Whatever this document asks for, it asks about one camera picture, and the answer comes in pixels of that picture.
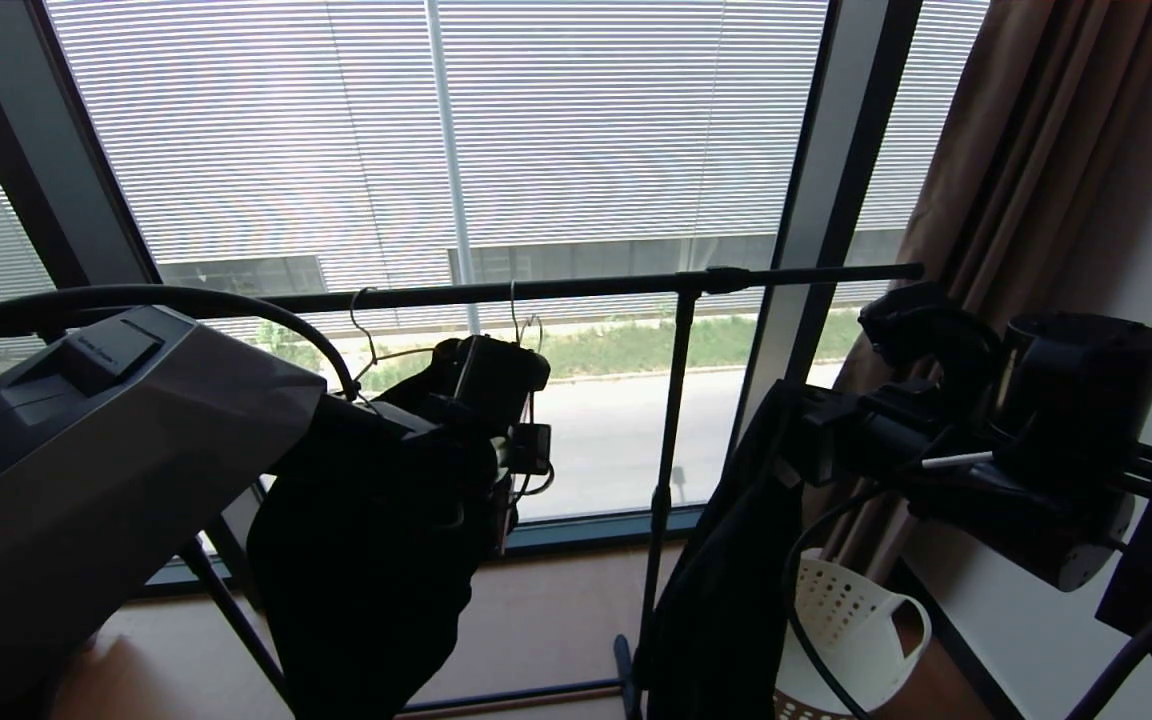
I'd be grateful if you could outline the white laundry basket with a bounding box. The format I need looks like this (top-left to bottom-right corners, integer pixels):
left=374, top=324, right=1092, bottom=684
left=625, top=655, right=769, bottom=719
left=774, top=548, right=932, bottom=720

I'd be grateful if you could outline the black cable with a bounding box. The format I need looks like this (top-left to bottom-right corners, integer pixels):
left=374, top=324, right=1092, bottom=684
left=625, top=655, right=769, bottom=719
left=1064, top=578, right=1152, bottom=720
left=781, top=485, right=899, bottom=720
left=0, top=285, right=359, bottom=401

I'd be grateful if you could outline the pink clothes hanger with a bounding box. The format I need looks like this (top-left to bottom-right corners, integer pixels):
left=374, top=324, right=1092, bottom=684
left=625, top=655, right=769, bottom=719
left=349, top=288, right=439, bottom=388
left=508, top=280, right=545, bottom=351

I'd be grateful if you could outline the brown curtain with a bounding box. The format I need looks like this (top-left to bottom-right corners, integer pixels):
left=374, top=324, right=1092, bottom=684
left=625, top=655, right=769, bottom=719
left=806, top=0, right=1137, bottom=591

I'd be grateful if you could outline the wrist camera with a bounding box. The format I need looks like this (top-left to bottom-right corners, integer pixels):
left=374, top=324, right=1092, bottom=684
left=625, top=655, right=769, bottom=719
left=506, top=423, right=555, bottom=477
left=856, top=282, right=1004, bottom=403

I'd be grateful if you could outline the black garment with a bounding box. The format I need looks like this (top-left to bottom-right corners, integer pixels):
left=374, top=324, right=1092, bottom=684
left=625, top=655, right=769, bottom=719
left=631, top=380, right=809, bottom=720
left=246, top=340, right=522, bottom=720

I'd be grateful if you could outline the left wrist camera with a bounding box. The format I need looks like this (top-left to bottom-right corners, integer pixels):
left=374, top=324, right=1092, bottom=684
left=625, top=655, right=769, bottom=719
left=506, top=423, right=555, bottom=477

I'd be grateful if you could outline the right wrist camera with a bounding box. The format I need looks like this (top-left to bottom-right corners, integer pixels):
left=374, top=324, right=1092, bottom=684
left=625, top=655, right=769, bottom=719
left=856, top=282, right=1004, bottom=403

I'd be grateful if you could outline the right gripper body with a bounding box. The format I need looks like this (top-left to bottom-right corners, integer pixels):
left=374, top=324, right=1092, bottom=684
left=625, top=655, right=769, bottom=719
left=796, top=385, right=949, bottom=491

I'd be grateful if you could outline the black clothes rack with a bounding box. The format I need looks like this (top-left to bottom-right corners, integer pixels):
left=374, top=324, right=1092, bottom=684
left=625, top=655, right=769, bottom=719
left=66, top=263, right=924, bottom=720

